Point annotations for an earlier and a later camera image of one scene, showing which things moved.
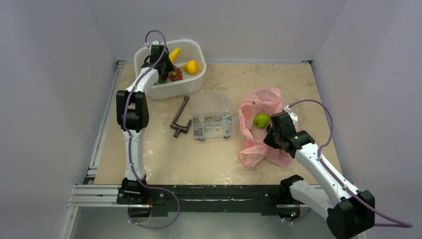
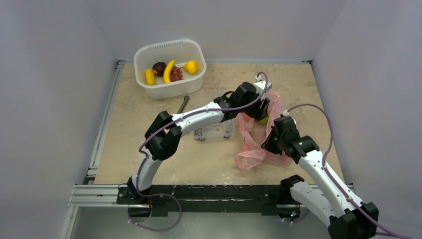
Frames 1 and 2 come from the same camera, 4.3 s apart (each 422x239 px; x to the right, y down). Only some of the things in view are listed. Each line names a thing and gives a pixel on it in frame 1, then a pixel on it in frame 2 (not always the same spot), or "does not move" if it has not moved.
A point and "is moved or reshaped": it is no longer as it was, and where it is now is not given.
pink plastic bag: x=261 y=100 does not move
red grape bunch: x=176 y=74 does not move
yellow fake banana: x=174 y=54 is moved or reshaped
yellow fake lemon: x=191 y=66 does not move
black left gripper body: x=168 y=66 to x=257 y=110
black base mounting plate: x=264 y=198 does not move
